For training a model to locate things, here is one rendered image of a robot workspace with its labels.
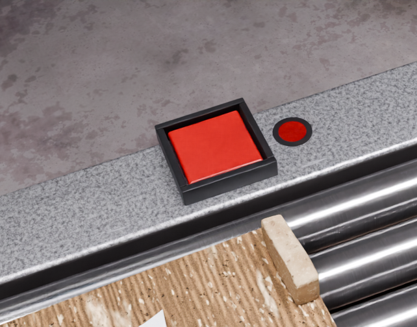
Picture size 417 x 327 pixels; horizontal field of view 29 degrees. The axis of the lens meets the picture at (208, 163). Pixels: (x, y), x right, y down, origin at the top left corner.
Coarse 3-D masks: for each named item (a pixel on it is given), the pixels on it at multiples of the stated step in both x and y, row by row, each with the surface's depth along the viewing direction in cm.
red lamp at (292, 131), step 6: (282, 126) 66; (288, 126) 66; (294, 126) 66; (300, 126) 66; (282, 132) 65; (288, 132) 65; (294, 132) 65; (300, 132) 65; (282, 138) 65; (288, 138) 65; (294, 138) 65; (300, 138) 65
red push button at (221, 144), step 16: (192, 128) 65; (208, 128) 65; (224, 128) 64; (240, 128) 64; (176, 144) 64; (192, 144) 64; (208, 144) 64; (224, 144) 63; (240, 144) 63; (192, 160) 63; (208, 160) 62; (224, 160) 62; (240, 160) 62; (256, 160) 62; (192, 176) 62; (208, 176) 61
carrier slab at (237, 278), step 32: (192, 256) 56; (224, 256) 56; (256, 256) 55; (128, 288) 55; (160, 288) 55; (192, 288) 54; (224, 288) 54; (256, 288) 54; (32, 320) 54; (64, 320) 54; (96, 320) 53; (128, 320) 53; (192, 320) 53; (224, 320) 52; (256, 320) 52; (288, 320) 52; (320, 320) 52
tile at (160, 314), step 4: (160, 312) 52; (156, 316) 52; (160, 316) 52; (164, 316) 53; (152, 320) 52; (156, 320) 52; (160, 320) 52; (164, 320) 52; (144, 324) 52; (148, 324) 52; (152, 324) 52; (156, 324) 52; (160, 324) 52; (164, 324) 52
